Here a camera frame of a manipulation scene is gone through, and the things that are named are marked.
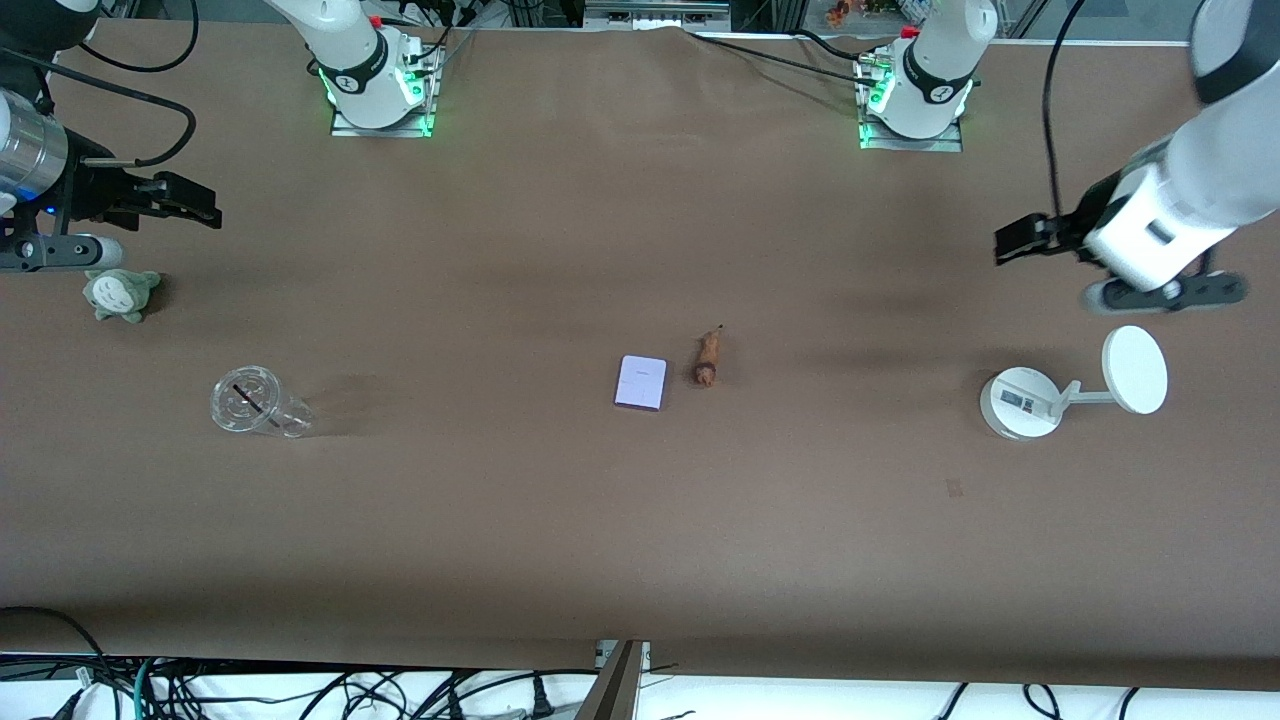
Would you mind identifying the black base connector cables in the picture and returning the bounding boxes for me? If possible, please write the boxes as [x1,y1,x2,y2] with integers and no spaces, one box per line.
[398,0,479,63]

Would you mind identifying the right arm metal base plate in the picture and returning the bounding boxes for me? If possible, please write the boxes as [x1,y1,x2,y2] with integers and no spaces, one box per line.
[329,42,440,139]

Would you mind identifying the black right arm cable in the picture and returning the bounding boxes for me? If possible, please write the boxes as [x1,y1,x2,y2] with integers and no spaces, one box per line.
[0,0,201,169]

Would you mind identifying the brown metal post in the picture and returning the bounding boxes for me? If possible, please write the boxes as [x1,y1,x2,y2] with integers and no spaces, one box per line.
[574,640,652,720]

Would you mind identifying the aluminium frame bar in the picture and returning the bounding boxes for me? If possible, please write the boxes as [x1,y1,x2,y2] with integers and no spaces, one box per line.
[584,0,733,31]

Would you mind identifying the teal floor cable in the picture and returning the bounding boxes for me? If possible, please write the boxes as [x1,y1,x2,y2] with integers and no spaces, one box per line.
[132,655,163,720]

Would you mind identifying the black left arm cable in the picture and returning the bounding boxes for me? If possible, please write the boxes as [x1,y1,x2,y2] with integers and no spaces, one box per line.
[1039,0,1089,219]

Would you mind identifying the long black table cable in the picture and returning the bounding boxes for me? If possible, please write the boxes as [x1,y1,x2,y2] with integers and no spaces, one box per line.
[685,28,881,87]

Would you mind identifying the short black table cable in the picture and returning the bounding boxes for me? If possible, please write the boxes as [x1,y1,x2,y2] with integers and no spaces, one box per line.
[790,28,869,63]

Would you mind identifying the black looped floor cable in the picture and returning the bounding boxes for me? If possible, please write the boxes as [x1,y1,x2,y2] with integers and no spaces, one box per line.
[0,604,109,706]

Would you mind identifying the clear plastic cup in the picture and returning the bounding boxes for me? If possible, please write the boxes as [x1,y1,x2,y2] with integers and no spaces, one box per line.
[209,365,314,439]

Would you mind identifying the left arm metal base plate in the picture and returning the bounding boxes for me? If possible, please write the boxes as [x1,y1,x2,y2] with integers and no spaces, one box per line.
[857,52,964,154]

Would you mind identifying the grey-green plush toy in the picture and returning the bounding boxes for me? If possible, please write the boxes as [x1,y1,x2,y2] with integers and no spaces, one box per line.
[82,267,162,324]

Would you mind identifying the black floor cable tangle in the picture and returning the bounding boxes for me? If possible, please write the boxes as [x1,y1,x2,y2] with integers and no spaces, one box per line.
[150,666,601,720]

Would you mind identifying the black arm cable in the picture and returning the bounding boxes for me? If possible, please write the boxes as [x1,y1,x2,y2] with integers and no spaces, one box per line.
[0,0,201,169]
[1039,0,1089,219]

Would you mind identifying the brown lion statue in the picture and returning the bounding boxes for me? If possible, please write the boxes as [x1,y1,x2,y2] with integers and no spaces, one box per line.
[693,324,727,390]

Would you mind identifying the white round desk lamp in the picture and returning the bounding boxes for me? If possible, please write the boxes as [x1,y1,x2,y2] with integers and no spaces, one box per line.
[978,325,1170,442]

